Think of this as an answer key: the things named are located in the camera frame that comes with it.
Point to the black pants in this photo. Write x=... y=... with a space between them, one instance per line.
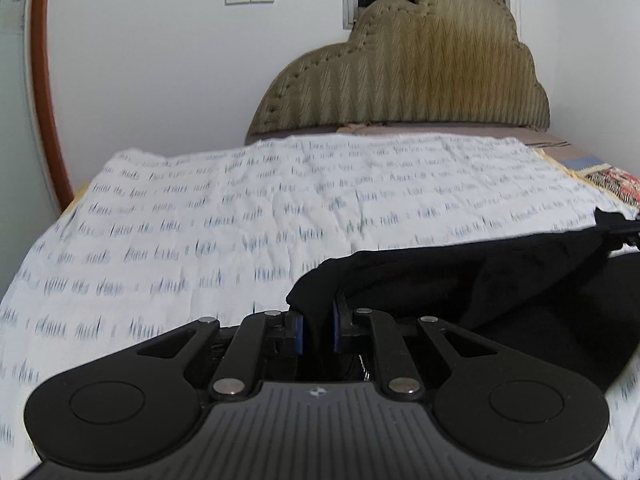
x=570 y=298

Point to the olive upholstered headboard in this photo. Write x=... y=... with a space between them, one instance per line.
x=434 y=61

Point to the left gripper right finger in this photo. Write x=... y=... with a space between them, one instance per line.
x=350 y=326

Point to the frosted glass door panel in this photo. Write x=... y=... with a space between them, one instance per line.
x=28 y=202

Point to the white script-print bedsheet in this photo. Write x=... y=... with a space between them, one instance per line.
x=157 y=242

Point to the floral patterned blanket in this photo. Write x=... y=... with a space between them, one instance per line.
x=618 y=182

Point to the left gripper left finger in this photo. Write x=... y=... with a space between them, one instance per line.
x=287 y=331

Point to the orange wooden door frame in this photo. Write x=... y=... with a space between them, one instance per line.
x=41 y=86

